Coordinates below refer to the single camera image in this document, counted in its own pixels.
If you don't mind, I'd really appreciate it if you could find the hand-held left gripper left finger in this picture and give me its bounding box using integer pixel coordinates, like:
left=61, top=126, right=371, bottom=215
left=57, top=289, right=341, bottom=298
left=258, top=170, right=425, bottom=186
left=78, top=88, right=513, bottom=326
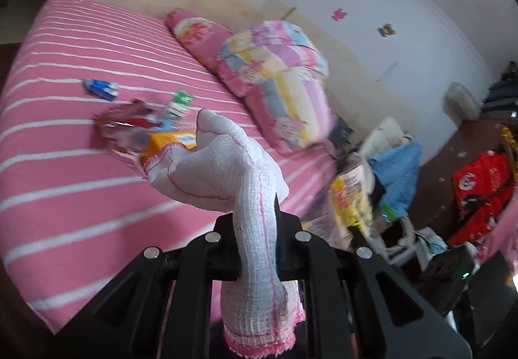
left=44, top=215, right=240, bottom=359

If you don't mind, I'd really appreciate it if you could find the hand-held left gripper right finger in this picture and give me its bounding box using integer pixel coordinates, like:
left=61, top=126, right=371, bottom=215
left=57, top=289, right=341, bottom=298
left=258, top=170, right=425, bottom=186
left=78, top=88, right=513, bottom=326
left=278, top=212, right=475, bottom=359

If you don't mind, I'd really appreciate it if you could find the white cloth pink edge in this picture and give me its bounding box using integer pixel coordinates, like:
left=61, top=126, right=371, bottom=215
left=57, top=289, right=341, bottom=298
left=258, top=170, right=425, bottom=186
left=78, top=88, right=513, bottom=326
left=143, top=108, right=307, bottom=356

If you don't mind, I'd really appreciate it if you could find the orange white cardboard box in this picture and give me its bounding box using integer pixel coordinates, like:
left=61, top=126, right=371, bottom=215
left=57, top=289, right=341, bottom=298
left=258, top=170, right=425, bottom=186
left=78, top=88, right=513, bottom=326
left=140, top=130, right=199, bottom=166

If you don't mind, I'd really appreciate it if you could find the red snack bag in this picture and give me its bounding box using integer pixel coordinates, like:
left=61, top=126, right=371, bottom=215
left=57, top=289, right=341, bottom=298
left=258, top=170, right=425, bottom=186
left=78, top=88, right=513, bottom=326
left=94, top=99, right=163, bottom=160

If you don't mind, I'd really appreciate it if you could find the yellow printed plastic bag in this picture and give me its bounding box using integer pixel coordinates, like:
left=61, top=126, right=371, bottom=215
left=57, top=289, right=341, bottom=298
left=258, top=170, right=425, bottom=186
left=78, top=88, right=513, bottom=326
left=329, top=164, right=374, bottom=239

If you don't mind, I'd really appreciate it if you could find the red printed bag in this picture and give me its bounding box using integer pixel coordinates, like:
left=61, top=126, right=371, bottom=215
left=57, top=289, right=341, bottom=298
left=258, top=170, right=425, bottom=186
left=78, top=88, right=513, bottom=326
left=447, top=150, right=515, bottom=247

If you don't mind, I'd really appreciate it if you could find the blue cloth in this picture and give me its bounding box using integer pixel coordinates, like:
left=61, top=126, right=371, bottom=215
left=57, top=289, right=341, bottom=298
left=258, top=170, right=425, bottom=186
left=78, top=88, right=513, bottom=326
left=369, top=140, right=422, bottom=219

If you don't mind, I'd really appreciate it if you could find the white swivel chair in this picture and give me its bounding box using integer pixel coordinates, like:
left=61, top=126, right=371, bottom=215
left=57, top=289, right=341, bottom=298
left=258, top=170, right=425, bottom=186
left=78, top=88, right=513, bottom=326
left=358, top=116, right=420, bottom=267

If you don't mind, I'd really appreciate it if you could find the green white drink carton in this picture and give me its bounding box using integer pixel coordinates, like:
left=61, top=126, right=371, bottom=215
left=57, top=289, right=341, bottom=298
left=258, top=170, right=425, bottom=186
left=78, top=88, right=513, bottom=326
left=162, top=90, right=194, bottom=123

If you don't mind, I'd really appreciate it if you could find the folded colourful patchwork quilt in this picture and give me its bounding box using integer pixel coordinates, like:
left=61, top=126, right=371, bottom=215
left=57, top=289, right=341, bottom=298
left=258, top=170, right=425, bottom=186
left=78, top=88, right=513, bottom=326
left=216, top=20, right=339, bottom=160

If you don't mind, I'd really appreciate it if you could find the translucent white plastic container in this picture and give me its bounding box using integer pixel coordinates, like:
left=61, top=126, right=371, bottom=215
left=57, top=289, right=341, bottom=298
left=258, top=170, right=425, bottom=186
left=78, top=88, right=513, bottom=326
left=445, top=82, right=482, bottom=122

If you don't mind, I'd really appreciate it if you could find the stack of dark clothes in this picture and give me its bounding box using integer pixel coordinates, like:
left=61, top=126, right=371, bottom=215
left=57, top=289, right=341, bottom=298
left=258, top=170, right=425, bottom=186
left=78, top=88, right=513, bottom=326
left=481, top=62, right=518, bottom=119

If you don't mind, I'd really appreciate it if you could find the blue white crumpled wrapper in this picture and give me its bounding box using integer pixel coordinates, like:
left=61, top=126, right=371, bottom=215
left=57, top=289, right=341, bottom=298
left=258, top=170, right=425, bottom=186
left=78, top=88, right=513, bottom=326
left=82, top=78, right=119, bottom=102

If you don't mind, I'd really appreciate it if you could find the pink printed pillow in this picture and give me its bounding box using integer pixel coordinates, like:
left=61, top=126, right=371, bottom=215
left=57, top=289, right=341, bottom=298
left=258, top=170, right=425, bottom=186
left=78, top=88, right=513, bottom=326
left=165, top=8, right=244, bottom=77

